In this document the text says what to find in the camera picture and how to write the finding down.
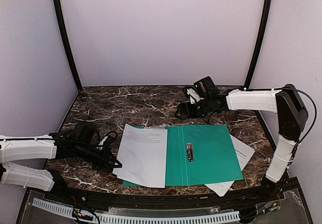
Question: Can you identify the white paper sheet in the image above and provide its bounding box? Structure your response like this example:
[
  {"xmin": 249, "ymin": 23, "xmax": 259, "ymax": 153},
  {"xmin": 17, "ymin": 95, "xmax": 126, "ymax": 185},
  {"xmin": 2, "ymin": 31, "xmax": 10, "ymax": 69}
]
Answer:
[{"xmin": 113, "ymin": 124, "xmax": 168, "ymax": 188}]

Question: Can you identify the green plastic folder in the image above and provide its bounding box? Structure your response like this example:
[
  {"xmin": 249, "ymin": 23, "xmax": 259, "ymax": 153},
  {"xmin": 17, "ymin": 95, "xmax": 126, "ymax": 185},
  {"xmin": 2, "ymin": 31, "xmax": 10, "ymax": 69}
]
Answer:
[{"xmin": 122, "ymin": 125, "xmax": 244, "ymax": 187}]

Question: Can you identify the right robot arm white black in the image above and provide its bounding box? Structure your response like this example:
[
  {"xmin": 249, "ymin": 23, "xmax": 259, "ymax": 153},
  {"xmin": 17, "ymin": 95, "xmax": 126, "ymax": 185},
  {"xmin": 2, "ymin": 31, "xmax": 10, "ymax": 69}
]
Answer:
[{"xmin": 175, "ymin": 84, "xmax": 314, "ymax": 189}]

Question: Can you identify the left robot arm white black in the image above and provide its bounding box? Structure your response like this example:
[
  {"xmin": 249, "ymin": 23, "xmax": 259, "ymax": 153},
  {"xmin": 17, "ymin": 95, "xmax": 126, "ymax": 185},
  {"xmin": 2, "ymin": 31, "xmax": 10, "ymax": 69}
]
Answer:
[{"xmin": 1, "ymin": 131, "xmax": 122, "ymax": 192}]

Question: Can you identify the metal centre spring clip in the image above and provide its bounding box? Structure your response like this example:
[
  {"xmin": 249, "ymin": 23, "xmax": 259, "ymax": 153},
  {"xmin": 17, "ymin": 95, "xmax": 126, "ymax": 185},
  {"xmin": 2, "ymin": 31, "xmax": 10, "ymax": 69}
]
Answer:
[{"xmin": 186, "ymin": 143, "xmax": 195, "ymax": 162}]

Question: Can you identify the metal top clip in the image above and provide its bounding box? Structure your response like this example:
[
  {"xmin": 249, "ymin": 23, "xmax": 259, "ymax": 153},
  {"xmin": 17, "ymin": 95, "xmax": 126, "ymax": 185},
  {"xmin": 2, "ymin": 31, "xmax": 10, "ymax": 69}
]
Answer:
[{"xmin": 143, "ymin": 126, "xmax": 167, "ymax": 130}]

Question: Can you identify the right printed paper sheet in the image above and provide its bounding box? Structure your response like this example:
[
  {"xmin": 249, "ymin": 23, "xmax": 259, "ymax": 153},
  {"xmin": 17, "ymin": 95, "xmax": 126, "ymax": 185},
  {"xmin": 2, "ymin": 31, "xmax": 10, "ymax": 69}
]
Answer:
[{"xmin": 205, "ymin": 135, "xmax": 255, "ymax": 197}]

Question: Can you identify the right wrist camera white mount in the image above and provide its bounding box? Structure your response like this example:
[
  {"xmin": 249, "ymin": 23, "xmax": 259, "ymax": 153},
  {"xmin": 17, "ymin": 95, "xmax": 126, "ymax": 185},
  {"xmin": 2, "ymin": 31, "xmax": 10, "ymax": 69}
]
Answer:
[{"xmin": 183, "ymin": 76, "xmax": 219, "ymax": 104}]

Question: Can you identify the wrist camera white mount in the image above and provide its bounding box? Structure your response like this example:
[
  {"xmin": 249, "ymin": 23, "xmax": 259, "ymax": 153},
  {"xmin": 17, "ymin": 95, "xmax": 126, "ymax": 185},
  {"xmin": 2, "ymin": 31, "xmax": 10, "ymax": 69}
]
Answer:
[
  {"xmin": 183, "ymin": 76, "xmax": 219, "ymax": 104},
  {"xmin": 69, "ymin": 122, "xmax": 118, "ymax": 150}
]

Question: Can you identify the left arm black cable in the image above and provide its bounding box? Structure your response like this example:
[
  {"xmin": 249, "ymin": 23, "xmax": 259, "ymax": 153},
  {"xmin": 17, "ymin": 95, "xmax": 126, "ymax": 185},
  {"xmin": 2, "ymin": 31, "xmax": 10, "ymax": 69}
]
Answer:
[{"xmin": 95, "ymin": 130, "xmax": 118, "ymax": 149}]

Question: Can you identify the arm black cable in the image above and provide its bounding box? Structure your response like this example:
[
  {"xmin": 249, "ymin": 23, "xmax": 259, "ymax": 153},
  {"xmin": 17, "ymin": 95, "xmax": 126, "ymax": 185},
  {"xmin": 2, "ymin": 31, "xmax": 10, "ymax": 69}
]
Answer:
[
  {"xmin": 95, "ymin": 130, "xmax": 118, "ymax": 149},
  {"xmin": 276, "ymin": 88, "xmax": 317, "ymax": 146}
]

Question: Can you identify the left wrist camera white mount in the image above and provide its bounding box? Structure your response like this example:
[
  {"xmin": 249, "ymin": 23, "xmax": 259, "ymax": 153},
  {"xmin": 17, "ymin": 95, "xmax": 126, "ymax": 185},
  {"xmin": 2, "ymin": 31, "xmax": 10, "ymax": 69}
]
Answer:
[{"xmin": 69, "ymin": 122, "xmax": 118, "ymax": 150}]

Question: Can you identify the white slotted cable duct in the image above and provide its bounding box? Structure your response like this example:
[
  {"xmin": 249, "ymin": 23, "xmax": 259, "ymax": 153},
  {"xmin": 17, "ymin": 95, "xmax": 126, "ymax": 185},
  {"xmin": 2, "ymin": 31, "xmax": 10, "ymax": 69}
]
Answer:
[{"xmin": 32, "ymin": 198, "xmax": 240, "ymax": 223}]

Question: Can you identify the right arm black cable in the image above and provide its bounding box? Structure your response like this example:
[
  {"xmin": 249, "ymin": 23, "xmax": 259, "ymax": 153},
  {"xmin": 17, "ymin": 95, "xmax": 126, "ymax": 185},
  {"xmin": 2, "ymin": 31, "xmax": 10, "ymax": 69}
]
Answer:
[{"xmin": 276, "ymin": 88, "xmax": 317, "ymax": 146}]

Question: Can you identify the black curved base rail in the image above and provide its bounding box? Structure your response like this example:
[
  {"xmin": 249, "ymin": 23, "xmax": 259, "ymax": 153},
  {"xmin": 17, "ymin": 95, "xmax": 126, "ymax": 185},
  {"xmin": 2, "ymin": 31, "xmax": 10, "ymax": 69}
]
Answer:
[{"xmin": 20, "ymin": 178, "xmax": 299, "ymax": 218}]

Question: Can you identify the right black frame post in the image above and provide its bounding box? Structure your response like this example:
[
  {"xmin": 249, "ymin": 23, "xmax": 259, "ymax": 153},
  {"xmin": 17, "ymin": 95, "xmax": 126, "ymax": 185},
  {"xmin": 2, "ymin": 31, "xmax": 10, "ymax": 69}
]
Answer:
[{"xmin": 244, "ymin": 0, "xmax": 272, "ymax": 88}]

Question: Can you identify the black frame post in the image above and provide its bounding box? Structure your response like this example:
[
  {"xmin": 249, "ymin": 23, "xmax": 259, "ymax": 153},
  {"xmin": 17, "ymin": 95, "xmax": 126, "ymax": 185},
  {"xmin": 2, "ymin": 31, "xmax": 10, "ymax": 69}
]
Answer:
[
  {"xmin": 244, "ymin": 0, "xmax": 272, "ymax": 88},
  {"xmin": 53, "ymin": 0, "xmax": 83, "ymax": 92}
]

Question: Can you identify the left black frame post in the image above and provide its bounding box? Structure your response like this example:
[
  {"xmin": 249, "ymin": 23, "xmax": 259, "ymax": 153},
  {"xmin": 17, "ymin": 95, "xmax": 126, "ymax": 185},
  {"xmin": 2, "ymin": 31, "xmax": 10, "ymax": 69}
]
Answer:
[{"xmin": 53, "ymin": 0, "xmax": 83, "ymax": 92}]

